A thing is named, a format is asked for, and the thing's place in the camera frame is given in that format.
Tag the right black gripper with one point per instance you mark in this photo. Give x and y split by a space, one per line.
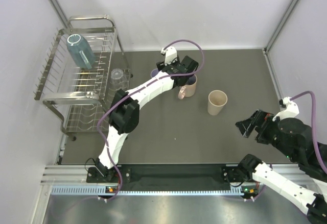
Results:
261 119

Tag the lavender plastic cup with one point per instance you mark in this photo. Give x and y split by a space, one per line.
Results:
154 73

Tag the clear glass cup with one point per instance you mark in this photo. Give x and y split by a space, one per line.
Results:
118 79

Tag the teal ceramic mug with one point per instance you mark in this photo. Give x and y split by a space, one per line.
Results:
80 51

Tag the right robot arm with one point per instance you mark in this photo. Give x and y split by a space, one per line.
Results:
295 140

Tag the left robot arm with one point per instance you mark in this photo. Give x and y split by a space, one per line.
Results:
123 116

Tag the steel dish rack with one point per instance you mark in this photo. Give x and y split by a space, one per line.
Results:
77 96

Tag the pink mug lavender inside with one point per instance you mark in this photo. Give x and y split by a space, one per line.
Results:
189 88

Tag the beige plastic cup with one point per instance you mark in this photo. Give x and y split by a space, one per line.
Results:
217 99

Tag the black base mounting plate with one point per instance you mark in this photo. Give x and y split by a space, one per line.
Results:
180 176

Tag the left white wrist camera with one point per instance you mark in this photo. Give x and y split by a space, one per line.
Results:
170 54

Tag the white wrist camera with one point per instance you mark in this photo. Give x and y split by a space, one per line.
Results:
170 54
289 109

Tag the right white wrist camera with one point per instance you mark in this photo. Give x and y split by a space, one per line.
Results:
289 109

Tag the right aluminium frame post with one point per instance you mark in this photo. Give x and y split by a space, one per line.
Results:
291 6

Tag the aluminium frame post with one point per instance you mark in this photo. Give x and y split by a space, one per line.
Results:
291 6
60 13

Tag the grey slotted cable duct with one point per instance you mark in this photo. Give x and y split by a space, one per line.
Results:
108 191

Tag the left aluminium frame post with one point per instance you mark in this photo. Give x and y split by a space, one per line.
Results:
60 13

